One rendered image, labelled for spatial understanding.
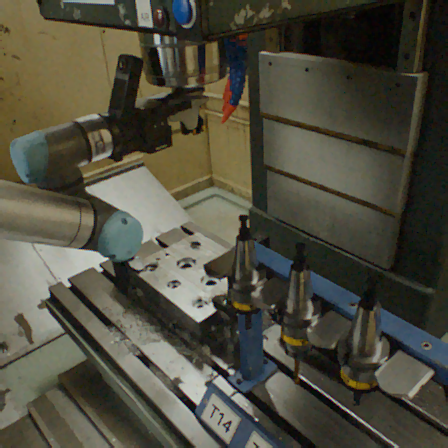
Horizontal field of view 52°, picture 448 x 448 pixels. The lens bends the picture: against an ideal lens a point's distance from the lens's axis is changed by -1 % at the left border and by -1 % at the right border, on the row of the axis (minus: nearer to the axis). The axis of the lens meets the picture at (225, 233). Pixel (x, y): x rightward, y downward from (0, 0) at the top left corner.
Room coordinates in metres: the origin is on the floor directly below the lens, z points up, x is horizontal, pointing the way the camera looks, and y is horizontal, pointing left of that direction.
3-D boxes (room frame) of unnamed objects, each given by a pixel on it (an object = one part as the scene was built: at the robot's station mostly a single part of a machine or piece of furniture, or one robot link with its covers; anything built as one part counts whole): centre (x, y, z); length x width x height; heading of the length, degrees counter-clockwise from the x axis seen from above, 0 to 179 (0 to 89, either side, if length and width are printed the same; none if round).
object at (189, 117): (0.86, 0.05, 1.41); 0.09 x 0.03 x 0.06; 116
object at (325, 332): (0.47, -0.13, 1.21); 0.07 x 0.05 x 0.01; 129
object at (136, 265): (1.00, 0.26, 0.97); 0.13 x 0.03 x 0.15; 39
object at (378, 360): (0.43, -0.17, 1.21); 0.06 x 0.06 x 0.03
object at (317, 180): (1.18, -0.29, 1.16); 0.48 x 0.05 x 0.51; 39
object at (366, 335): (0.43, -0.17, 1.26); 0.04 x 0.04 x 0.07
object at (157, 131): (0.82, 0.15, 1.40); 0.12 x 0.08 x 0.09; 129
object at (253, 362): (0.67, -0.04, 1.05); 0.10 x 0.05 x 0.30; 129
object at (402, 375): (0.38, -0.20, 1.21); 0.07 x 0.05 x 0.01; 129
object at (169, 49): (0.90, 0.05, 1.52); 0.16 x 0.16 x 0.12
